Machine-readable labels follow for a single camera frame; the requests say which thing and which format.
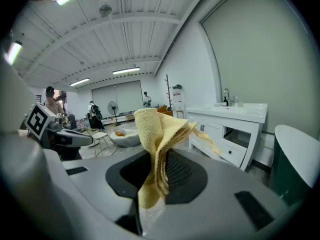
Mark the yellow cloth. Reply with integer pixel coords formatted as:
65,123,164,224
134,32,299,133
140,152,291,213
133,108,221,210

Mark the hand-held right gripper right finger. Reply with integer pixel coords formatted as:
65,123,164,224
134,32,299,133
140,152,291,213
146,148,297,240

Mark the white poster board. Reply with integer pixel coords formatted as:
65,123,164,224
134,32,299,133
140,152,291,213
172,90,186,111

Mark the chrome faucet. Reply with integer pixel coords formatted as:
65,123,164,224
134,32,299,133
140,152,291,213
223,87,231,107

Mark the large grey roller blind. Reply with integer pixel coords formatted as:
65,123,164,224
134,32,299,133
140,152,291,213
199,0,320,140

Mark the black standing fan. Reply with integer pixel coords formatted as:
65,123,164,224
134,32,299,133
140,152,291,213
107,100,122,128

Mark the white ceiling fan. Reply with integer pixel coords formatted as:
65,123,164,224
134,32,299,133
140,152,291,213
98,4,113,18

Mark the white round pouf bed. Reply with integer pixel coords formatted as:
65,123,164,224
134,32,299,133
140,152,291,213
108,128,142,149

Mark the grey window blind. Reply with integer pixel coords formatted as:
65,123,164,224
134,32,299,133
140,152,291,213
91,80,145,115

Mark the wire frame chair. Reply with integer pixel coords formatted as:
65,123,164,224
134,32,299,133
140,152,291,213
84,127,111,158

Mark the wooden coat rack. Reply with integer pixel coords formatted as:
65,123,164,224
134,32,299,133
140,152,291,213
164,74,174,111

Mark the orange sofa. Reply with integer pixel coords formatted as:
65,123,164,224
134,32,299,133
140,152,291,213
156,104,174,118

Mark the white sink cabinet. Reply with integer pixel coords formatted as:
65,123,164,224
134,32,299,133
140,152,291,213
186,102,268,172

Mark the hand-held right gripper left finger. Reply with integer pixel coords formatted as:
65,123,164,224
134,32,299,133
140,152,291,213
0,133,153,239

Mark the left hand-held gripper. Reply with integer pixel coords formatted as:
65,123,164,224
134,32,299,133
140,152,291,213
23,101,95,161

